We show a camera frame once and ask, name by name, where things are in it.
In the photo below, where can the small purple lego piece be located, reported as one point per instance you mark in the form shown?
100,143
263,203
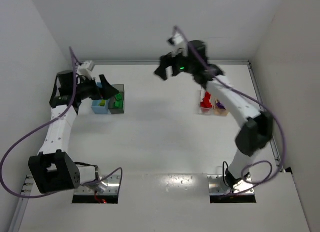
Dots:
220,106

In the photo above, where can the clear plastic container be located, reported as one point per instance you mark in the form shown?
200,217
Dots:
205,111

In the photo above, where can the green lego brick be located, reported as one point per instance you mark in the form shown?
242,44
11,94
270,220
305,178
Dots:
118,104

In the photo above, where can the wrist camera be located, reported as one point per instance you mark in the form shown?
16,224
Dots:
177,43
86,69

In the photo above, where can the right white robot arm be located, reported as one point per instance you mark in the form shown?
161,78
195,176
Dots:
256,126

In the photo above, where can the red rounded lego brick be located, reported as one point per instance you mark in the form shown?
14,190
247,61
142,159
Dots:
206,104

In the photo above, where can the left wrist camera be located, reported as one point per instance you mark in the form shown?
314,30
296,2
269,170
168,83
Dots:
86,69

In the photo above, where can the dark grey container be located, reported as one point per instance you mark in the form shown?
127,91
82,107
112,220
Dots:
121,89

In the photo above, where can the wooden container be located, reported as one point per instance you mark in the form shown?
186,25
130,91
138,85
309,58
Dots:
217,111

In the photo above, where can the green lego plate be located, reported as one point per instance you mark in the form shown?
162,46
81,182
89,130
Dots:
119,97

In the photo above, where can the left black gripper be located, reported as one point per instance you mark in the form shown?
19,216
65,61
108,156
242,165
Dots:
96,88

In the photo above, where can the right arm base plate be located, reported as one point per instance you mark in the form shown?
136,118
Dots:
218,187

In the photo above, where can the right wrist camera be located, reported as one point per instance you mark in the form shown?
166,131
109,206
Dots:
177,43

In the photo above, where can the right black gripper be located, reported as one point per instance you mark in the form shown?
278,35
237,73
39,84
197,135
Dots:
169,66

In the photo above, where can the light blue container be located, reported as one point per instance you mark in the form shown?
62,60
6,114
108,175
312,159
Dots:
100,106

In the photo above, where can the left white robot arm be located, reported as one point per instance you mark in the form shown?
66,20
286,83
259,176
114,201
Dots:
52,168

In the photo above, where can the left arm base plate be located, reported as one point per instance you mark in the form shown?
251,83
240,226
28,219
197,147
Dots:
108,187

